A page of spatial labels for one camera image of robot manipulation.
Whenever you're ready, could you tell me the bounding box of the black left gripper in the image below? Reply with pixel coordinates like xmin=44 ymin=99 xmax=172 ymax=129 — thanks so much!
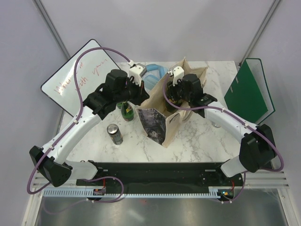
xmin=115 ymin=77 xmax=150 ymax=106

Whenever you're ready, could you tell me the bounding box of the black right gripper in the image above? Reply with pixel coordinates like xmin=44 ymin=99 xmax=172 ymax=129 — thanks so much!
xmin=166 ymin=76 xmax=192 ymax=103

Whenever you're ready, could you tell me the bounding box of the cream canvas Monet tote bag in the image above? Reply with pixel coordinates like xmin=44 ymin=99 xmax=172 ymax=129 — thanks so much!
xmin=136 ymin=56 xmax=208 ymax=149

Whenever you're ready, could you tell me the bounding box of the Coca-Cola glass bottle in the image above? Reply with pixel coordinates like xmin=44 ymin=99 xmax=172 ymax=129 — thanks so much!
xmin=165 ymin=88 xmax=183 ymax=113

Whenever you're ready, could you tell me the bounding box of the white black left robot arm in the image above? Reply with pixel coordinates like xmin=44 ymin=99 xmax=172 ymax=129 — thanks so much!
xmin=30 ymin=65 xmax=149 ymax=187

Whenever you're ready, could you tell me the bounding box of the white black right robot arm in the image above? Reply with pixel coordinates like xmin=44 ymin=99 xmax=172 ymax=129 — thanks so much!
xmin=163 ymin=74 xmax=280 ymax=186

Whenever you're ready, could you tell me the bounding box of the green Perrier bottle front left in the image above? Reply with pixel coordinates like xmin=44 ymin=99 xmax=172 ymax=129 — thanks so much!
xmin=121 ymin=102 xmax=134 ymax=121

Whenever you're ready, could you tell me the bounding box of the green perrier bottle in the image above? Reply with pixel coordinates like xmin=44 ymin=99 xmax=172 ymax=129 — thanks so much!
xmin=116 ymin=102 xmax=123 ymax=109
xmin=121 ymin=102 xmax=134 ymax=121

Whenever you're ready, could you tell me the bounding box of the green Perrier bottle rear left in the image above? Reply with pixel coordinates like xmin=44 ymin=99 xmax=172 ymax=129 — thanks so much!
xmin=116 ymin=102 xmax=123 ymax=109

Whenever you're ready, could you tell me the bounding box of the black Schweppes drink can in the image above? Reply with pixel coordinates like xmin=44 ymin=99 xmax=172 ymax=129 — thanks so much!
xmin=107 ymin=124 xmax=123 ymax=145

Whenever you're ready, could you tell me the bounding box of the white dry-erase board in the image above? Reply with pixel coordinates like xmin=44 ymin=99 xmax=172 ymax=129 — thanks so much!
xmin=41 ymin=39 xmax=119 ymax=117

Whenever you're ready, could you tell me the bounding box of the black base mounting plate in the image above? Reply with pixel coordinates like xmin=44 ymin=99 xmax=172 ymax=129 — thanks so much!
xmin=76 ymin=161 xmax=247 ymax=196

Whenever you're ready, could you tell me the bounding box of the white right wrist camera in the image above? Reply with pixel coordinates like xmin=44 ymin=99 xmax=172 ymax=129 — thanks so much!
xmin=167 ymin=66 xmax=184 ymax=86

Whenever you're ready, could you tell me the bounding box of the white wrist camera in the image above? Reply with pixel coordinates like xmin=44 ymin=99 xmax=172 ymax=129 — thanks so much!
xmin=127 ymin=60 xmax=147 ymax=87
xmin=167 ymin=66 xmax=184 ymax=86

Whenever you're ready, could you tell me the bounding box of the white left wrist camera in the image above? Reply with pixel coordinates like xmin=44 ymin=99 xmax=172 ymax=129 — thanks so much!
xmin=127 ymin=60 xmax=147 ymax=87

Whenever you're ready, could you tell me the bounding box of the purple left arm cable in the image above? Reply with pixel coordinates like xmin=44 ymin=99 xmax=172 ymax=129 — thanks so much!
xmin=27 ymin=46 xmax=132 ymax=195

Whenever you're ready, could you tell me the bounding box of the green ring binder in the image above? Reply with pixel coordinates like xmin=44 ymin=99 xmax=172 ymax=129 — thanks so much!
xmin=224 ymin=58 xmax=275 ymax=124

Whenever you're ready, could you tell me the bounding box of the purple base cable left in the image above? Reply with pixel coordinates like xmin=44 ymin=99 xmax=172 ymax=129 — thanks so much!
xmin=42 ymin=176 xmax=125 ymax=215

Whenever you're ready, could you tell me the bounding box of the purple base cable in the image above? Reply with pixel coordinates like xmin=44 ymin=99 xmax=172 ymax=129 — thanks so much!
xmin=42 ymin=176 xmax=125 ymax=215
xmin=211 ymin=172 xmax=247 ymax=204

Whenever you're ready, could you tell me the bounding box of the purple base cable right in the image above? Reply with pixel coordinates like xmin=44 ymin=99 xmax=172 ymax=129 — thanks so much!
xmin=211 ymin=172 xmax=247 ymax=204

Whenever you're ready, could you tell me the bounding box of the light blue slotted cable duct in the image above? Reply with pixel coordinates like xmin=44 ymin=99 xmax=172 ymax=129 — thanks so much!
xmin=42 ymin=187 xmax=221 ymax=199

